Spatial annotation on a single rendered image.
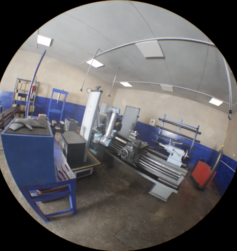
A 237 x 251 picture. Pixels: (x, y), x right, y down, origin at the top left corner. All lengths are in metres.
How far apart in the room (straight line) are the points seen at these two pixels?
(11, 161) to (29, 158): 0.14
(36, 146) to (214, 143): 5.82
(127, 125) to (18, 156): 5.74
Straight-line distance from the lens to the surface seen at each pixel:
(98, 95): 1.57
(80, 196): 1.73
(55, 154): 1.10
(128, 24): 2.31
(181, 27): 2.17
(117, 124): 2.45
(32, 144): 0.56
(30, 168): 0.67
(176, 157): 1.97
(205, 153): 5.45
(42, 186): 0.80
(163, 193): 2.20
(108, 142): 1.55
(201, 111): 5.36
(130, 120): 5.78
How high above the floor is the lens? 1.47
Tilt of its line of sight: 8 degrees down
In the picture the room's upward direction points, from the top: 17 degrees clockwise
